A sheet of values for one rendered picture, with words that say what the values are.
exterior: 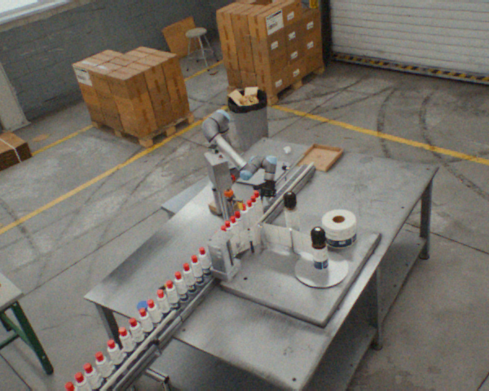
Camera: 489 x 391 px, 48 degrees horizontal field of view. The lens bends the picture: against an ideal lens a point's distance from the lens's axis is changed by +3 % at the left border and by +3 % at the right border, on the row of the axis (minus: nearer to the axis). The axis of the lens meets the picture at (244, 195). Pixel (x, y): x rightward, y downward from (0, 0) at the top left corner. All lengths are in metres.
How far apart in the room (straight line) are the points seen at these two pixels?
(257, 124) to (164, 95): 1.39
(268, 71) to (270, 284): 4.29
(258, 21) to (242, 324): 4.55
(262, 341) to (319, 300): 0.38
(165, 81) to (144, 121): 0.55
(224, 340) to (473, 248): 2.46
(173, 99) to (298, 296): 4.30
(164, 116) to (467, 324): 4.29
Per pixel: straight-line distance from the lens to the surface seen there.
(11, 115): 8.36
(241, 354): 2.89
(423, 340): 4.01
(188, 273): 3.07
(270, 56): 6.95
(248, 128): 5.97
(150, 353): 2.99
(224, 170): 3.16
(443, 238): 4.79
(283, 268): 3.21
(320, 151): 4.37
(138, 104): 6.57
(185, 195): 4.10
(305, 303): 3.00
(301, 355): 2.84
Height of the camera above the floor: 3.04
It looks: 34 degrees down
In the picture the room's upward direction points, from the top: 10 degrees counter-clockwise
